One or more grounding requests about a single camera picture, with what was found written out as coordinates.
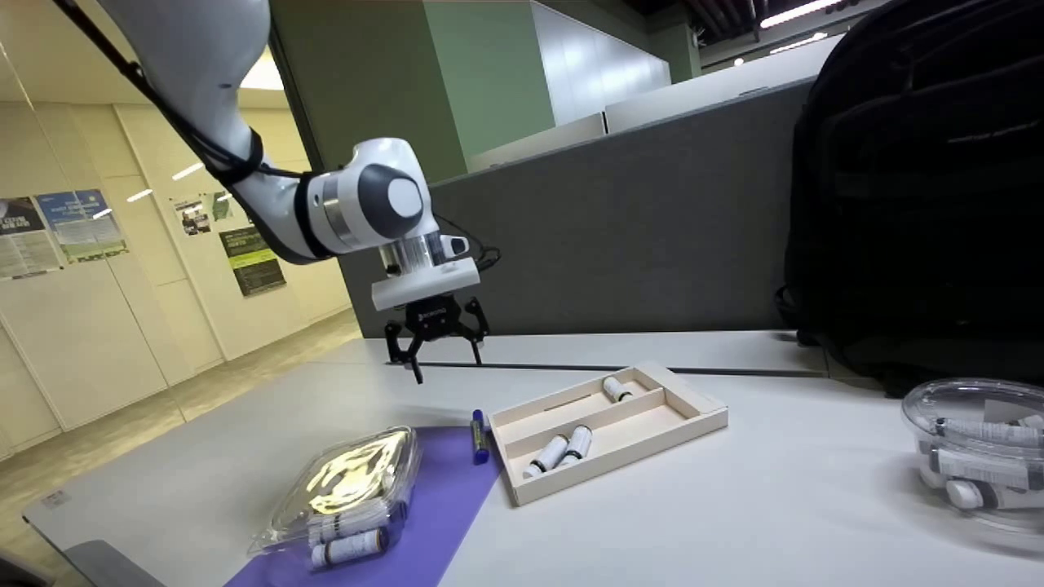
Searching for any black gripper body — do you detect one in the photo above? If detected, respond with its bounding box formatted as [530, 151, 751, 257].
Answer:
[386, 293, 489, 342]

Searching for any blue marker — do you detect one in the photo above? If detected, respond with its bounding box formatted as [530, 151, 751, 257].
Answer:
[470, 408, 489, 463]

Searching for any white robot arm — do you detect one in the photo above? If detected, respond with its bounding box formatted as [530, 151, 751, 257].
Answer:
[52, 0, 489, 382]

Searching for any white marker in tray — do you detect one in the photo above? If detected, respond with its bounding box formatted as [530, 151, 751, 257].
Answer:
[523, 437, 569, 480]

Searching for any purple mat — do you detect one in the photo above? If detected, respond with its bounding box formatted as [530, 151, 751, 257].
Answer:
[226, 426, 500, 587]

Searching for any marker in upper compartment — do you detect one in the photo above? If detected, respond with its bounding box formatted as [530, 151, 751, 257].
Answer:
[601, 376, 633, 405]

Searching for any grey marker in tray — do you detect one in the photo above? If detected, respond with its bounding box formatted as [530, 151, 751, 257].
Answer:
[557, 425, 594, 466]

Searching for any wooden compartment tray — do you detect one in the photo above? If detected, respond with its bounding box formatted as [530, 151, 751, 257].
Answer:
[489, 366, 727, 504]

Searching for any clear plastic container on mat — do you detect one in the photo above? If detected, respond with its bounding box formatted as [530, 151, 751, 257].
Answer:
[256, 426, 420, 571]

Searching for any grey desk partition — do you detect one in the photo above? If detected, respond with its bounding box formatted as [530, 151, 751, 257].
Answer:
[336, 37, 861, 339]

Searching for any black backpack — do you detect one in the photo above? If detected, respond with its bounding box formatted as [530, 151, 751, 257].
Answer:
[781, 0, 1044, 394]

